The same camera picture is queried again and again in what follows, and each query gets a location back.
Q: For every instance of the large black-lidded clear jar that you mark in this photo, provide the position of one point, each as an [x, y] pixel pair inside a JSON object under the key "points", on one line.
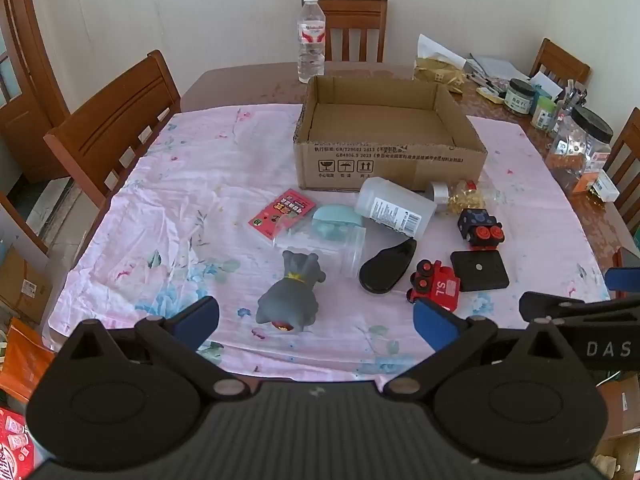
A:
{"points": [[580, 150]]}

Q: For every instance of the red toy train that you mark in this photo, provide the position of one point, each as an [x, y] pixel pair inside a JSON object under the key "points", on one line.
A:
{"points": [[440, 285]]}

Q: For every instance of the clear plastic container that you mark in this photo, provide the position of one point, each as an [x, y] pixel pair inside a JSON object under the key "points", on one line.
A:
{"points": [[345, 250]]}

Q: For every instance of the red printed package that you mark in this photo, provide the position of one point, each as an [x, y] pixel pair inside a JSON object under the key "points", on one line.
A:
{"points": [[15, 440]]}

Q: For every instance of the pen holder with pens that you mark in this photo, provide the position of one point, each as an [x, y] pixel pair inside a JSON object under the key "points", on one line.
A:
{"points": [[570, 105]]}

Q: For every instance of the jar of gold pieces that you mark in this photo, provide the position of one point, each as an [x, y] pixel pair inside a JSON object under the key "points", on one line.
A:
{"points": [[465, 195]]}

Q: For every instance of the stack of papers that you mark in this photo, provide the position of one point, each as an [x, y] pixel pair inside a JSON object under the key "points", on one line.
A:
{"points": [[495, 66]]}

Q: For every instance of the white envelope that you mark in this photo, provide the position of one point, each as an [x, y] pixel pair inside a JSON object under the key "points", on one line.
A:
{"points": [[545, 84]]}

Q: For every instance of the black square plate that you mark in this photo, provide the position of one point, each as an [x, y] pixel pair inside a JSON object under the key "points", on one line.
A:
{"points": [[480, 270]]}

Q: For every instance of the wooden chair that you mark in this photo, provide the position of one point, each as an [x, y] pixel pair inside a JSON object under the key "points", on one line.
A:
{"points": [[627, 160], [355, 10], [110, 110], [560, 60]]}

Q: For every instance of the pink card pack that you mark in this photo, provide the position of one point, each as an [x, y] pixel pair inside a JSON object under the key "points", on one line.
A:
{"points": [[285, 210]]}

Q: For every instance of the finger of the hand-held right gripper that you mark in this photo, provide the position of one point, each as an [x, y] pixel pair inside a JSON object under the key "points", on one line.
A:
{"points": [[550, 306], [620, 278]]}

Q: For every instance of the wooden door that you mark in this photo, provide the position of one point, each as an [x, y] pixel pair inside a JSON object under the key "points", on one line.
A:
{"points": [[30, 125]]}

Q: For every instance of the green-lidded jar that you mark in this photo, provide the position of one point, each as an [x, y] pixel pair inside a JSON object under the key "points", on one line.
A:
{"points": [[543, 112]]}

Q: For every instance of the cardboard box with papers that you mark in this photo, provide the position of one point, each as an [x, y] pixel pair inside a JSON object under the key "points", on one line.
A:
{"points": [[622, 420]]}

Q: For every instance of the dark-lidded glass jar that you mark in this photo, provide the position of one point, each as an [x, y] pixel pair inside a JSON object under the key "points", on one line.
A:
{"points": [[519, 97]]}

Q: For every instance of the yellow bag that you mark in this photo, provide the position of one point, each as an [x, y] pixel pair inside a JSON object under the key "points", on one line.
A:
{"points": [[440, 72]]}

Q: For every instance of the pink floral cloth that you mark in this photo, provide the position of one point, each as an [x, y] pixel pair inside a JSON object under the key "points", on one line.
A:
{"points": [[175, 185]]}

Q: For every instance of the brown cardboard box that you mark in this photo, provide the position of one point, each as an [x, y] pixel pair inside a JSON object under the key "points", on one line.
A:
{"points": [[20, 285]]}

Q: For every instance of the clear water bottle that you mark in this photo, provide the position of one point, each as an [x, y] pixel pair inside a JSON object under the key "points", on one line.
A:
{"points": [[311, 45]]}

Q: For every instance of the small white box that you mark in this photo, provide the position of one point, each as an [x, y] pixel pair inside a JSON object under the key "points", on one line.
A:
{"points": [[606, 186]]}

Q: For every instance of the black shoe-shaped object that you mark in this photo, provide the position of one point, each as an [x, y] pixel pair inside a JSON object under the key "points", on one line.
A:
{"points": [[385, 267]]}

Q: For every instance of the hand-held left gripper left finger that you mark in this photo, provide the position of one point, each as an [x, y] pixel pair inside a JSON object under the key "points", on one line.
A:
{"points": [[197, 319]]}

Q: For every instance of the black and blue toy train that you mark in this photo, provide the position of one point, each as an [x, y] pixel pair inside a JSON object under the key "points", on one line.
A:
{"points": [[477, 225]]}

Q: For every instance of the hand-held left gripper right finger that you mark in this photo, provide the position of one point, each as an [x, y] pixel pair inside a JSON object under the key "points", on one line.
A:
{"points": [[434, 321]]}

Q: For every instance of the white plastic bottle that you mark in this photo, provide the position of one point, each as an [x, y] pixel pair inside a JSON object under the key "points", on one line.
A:
{"points": [[395, 207]]}

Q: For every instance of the orange bag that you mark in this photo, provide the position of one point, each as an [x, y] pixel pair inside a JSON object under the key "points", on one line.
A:
{"points": [[22, 360]]}

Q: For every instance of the grey dog toy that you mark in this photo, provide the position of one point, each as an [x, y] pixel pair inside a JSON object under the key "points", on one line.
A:
{"points": [[292, 295]]}

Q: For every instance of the white folded paper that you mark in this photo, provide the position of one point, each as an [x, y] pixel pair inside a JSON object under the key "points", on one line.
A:
{"points": [[435, 47]]}

